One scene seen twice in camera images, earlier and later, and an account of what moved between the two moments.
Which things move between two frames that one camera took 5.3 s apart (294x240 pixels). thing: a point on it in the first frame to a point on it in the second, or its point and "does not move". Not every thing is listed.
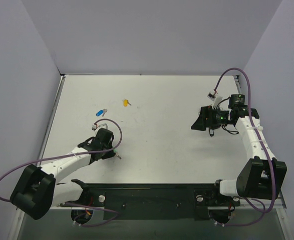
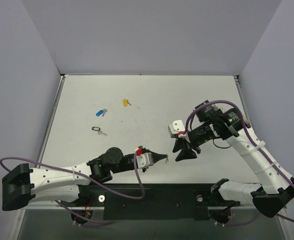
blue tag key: (101, 111) does not move
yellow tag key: (125, 102) does not move
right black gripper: (206, 118) to (185, 141)
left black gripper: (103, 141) to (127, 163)
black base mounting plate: (151, 201) does not move
